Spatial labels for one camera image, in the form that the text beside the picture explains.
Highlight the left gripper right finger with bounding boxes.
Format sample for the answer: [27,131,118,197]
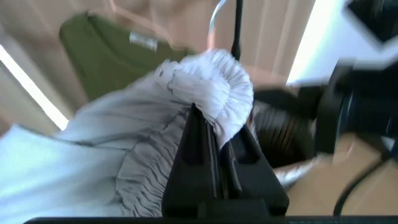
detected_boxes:
[219,124,290,217]

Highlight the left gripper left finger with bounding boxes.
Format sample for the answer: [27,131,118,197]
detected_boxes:
[161,103,224,218]

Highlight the pale grey shorts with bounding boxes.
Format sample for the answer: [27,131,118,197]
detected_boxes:
[0,48,255,218]

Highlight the black cable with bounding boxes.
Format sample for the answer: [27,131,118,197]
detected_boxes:
[332,155,391,217]

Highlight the white laundry basket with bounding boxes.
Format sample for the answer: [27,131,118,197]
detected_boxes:
[248,99,324,190]

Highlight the green long-sleeved shirt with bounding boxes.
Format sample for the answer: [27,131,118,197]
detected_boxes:
[58,12,195,102]

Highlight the black clothes rack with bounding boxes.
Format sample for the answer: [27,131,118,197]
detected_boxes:
[230,0,244,62]

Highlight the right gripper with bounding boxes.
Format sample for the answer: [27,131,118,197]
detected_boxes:
[313,60,398,156]

